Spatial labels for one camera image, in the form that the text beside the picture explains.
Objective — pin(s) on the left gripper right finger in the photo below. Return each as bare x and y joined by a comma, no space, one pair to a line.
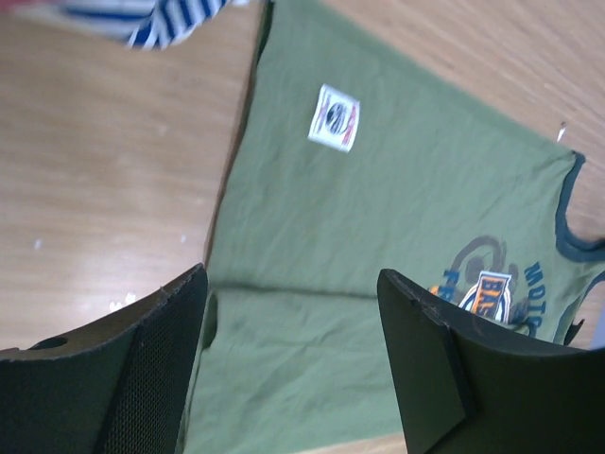
466,385

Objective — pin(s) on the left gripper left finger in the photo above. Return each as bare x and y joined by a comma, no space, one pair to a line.
115,385

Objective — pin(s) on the olive green printed tank top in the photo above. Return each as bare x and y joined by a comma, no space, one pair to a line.
355,159

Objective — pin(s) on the blue white striped tank top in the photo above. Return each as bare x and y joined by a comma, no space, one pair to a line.
153,24

